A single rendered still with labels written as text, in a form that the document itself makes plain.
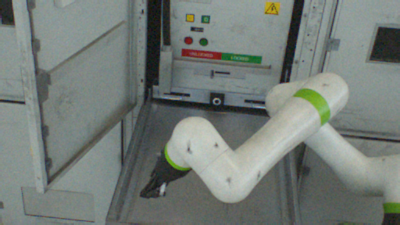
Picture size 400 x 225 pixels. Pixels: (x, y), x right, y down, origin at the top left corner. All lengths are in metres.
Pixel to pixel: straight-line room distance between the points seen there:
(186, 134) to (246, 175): 0.17
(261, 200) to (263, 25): 0.68
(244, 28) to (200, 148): 0.94
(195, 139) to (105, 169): 1.28
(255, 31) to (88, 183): 1.05
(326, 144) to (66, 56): 0.87
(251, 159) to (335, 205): 1.31
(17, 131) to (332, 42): 1.38
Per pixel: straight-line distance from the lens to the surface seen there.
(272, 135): 1.36
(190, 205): 1.80
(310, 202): 2.54
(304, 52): 2.13
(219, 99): 2.23
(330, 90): 1.51
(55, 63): 1.75
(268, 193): 1.89
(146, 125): 2.14
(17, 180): 2.68
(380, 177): 1.80
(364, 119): 2.29
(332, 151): 1.76
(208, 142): 1.26
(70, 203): 2.69
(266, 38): 2.14
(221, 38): 2.14
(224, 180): 1.25
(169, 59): 2.08
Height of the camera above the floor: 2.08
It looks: 34 degrees down
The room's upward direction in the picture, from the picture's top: 5 degrees clockwise
